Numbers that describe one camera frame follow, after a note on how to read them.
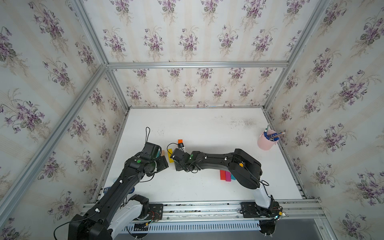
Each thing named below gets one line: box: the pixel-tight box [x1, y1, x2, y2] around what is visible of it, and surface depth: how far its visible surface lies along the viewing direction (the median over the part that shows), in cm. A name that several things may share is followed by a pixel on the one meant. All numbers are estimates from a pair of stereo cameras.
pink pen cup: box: [257, 129, 279, 151], surface depth 95 cm
